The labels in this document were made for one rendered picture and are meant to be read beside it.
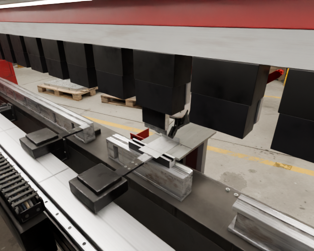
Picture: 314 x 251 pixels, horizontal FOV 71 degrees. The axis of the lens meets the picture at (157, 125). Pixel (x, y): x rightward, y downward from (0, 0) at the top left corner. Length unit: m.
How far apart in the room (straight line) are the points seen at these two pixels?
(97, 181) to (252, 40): 0.48
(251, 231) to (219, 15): 0.53
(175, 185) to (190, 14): 0.50
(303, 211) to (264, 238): 1.60
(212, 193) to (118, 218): 0.36
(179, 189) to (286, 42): 0.50
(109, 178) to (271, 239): 0.44
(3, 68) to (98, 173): 2.18
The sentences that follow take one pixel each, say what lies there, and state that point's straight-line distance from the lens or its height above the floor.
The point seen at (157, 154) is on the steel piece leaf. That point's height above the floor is 1.00.
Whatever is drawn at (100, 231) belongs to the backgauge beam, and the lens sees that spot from 0.57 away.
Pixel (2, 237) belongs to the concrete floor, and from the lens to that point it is 2.09.
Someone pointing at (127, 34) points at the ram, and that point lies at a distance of 0.67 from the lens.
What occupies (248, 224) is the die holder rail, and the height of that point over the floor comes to 0.93.
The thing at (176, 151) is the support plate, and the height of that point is 1.00.
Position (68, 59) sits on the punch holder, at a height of 1.27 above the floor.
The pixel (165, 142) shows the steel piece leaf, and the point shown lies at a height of 1.00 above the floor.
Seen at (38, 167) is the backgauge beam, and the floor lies 0.98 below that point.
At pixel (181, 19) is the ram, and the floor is 1.42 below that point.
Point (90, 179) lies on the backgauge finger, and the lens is 0.62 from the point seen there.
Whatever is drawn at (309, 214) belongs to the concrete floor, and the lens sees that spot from 2.26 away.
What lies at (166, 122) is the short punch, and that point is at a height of 1.13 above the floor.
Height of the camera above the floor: 1.42
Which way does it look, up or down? 26 degrees down
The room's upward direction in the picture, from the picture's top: straight up
